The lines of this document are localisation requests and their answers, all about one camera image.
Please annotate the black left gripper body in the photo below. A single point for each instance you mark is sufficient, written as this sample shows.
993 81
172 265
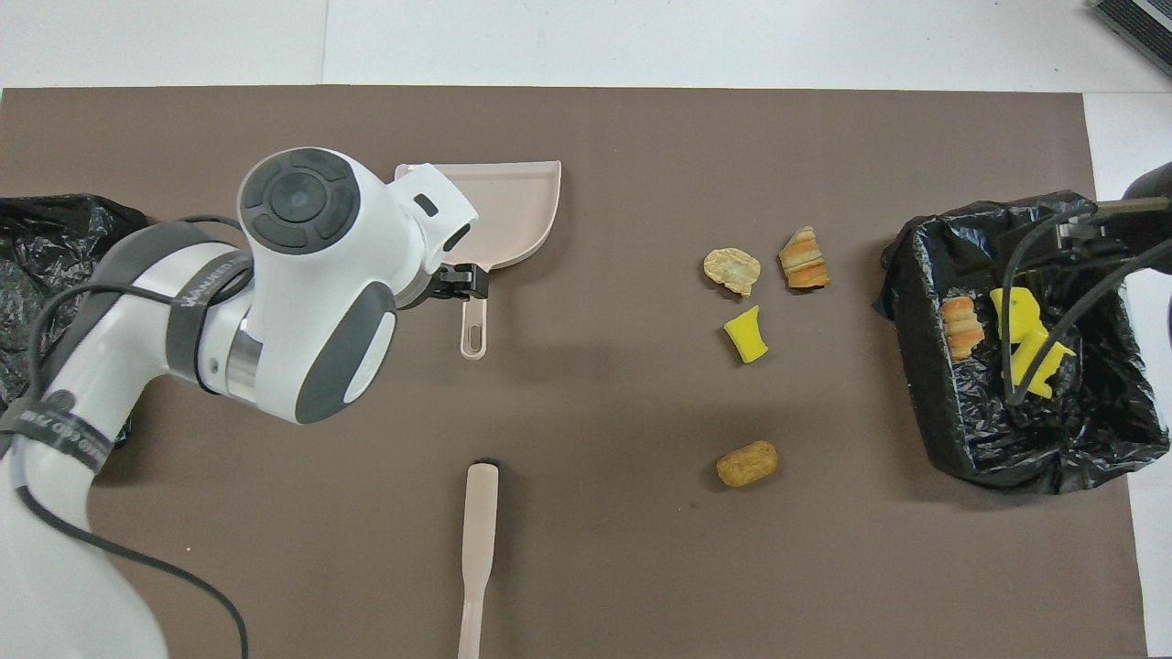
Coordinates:
435 286

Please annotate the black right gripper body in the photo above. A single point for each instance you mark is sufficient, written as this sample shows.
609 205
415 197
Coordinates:
1152 210

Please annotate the beige plastic dustpan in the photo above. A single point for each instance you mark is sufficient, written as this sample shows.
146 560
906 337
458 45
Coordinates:
513 210

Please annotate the yellow green-backed sponge piece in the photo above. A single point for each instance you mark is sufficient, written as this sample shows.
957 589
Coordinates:
1016 311

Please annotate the yellow notched sponge piece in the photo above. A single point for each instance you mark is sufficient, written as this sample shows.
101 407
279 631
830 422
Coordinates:
1044 361

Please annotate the beige flaky pastry piece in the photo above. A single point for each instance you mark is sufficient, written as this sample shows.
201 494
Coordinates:
961 328
732 270

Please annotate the beige hand brush black bristles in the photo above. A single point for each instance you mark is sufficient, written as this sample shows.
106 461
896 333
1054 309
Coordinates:
481 522

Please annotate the small curved yellow sponge piece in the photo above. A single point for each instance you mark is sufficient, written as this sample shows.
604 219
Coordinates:
746 337

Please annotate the orange striped bread piece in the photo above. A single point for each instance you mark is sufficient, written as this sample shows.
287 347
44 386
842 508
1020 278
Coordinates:
804 261

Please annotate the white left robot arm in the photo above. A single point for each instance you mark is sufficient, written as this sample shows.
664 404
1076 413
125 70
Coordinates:
302 293

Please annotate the black bag lined bin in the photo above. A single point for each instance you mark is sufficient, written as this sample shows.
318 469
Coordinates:
1080 439

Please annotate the black bag bin pink spot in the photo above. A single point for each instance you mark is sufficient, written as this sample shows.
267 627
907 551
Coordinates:
46 247

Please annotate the dark ribbed device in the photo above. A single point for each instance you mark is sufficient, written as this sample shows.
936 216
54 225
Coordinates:
1140 26

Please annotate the brown table mat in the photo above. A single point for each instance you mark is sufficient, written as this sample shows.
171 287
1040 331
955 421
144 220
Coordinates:
641 567

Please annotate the brown bread nugget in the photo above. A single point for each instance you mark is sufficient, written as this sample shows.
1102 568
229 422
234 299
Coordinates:
747 464

